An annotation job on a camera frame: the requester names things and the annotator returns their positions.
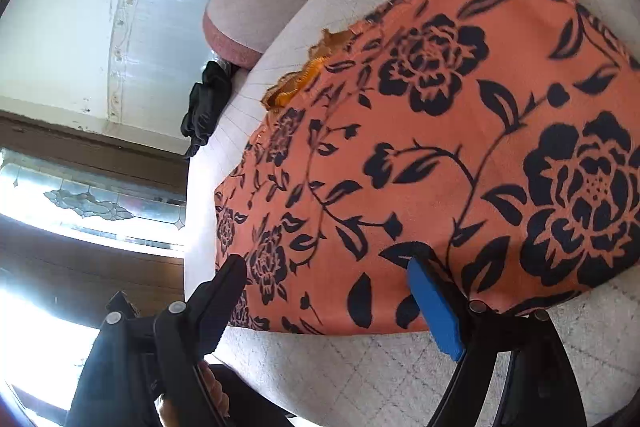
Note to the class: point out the orange floral blouse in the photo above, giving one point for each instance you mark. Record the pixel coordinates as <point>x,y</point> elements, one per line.
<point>450,157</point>

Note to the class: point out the person's left hand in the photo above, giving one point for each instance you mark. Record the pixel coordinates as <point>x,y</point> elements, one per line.
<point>216,389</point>

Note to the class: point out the black garment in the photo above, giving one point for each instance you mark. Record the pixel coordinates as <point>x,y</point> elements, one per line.
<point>205,107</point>

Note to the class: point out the stained glass window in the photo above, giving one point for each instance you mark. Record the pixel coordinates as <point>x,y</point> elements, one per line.
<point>75,199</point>

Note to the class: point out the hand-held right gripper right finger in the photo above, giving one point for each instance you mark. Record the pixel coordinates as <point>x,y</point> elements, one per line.
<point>437,307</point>

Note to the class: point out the wooden window frame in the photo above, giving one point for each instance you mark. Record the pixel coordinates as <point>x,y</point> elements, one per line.
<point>100,267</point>

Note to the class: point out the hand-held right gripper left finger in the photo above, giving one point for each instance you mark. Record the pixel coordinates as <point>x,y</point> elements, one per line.
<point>220,302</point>

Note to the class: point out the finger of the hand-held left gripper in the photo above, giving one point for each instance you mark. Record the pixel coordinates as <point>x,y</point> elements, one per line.
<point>122,319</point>

